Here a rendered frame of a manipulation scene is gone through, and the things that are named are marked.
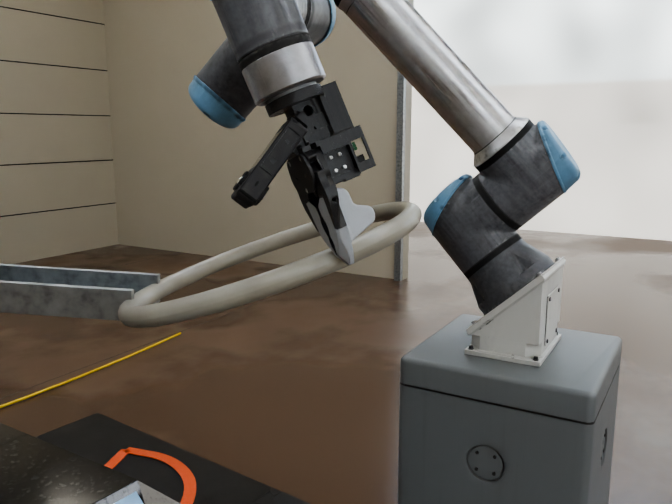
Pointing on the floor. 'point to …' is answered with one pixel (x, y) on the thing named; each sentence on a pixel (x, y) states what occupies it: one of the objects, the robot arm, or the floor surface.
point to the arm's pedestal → (507, 422)
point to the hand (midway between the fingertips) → (341, 257)
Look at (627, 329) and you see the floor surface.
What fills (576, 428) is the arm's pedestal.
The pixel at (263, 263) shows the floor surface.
